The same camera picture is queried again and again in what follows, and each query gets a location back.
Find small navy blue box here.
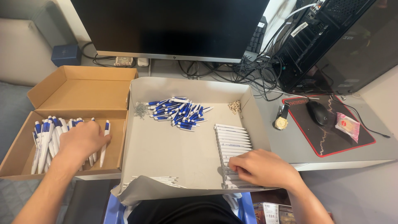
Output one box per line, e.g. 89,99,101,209
51,44,82,67

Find pink snack packet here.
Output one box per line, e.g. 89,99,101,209
335,112,360,143

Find white paper label tag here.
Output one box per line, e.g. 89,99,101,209
290,22,309,38

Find black red mouse pad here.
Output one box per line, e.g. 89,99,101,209
282,94,377,157

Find bundle of white pen refills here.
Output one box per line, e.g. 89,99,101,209
123,176,188,189

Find black computer mouse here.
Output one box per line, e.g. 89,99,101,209
306,100,329,126

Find black shorts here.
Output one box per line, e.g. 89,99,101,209
127,194,244,224

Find row of white pen barrels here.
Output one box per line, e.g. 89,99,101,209
214,123,265,190

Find black computer tower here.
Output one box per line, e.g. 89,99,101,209
274,0,398,95

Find black keyboard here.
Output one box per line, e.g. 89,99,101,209
246,16,268,54

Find white thin cable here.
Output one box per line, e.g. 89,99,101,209
271,90,320,100

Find white pink small packet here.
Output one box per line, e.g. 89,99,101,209
114,56,133,67

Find grey sofa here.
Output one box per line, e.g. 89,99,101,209
0,0,78,87

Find pile of assembled pens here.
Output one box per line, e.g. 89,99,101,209
30,116,100,175

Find gold wristwatch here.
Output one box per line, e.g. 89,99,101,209
274,103,290,130

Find black computer monitor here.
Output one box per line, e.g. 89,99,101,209
70,0,270,78

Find pile of metal springs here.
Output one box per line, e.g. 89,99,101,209
134,101,150,120

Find blue plastic stool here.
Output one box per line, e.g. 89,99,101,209
103,191,258,224

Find brown cardboard box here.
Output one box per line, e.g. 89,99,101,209
0,65,138,181

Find blue white ballpoint pen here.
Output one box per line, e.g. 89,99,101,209
99,120,111,168

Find grey cardboard tray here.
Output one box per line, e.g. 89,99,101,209
111,77,274,206

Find tangle of black cables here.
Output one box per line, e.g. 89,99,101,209
81,3,314,101

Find pile of small beige parts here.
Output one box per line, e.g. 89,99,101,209
228,100,244,119

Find black loose cable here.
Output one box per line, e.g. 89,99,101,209
330,94,391,139

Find printed cardboard box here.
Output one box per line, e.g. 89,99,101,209
252,202,296,224

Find person's right hand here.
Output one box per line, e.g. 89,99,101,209
228,149,303,191

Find pile of blue pen tops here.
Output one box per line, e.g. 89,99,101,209
146,96,214,132

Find person's left hand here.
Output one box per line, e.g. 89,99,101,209
57,121,112,168

